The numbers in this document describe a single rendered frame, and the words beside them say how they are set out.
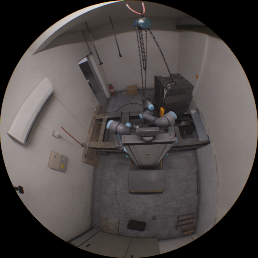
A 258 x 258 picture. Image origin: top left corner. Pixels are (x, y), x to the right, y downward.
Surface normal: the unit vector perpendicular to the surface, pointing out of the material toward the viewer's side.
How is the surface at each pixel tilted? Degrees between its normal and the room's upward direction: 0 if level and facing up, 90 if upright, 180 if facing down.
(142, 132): 61
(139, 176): 0
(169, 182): 0
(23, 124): 90
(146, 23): 88
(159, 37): 90
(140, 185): 0
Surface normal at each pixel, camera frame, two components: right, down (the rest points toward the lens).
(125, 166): -0.18, -0.51
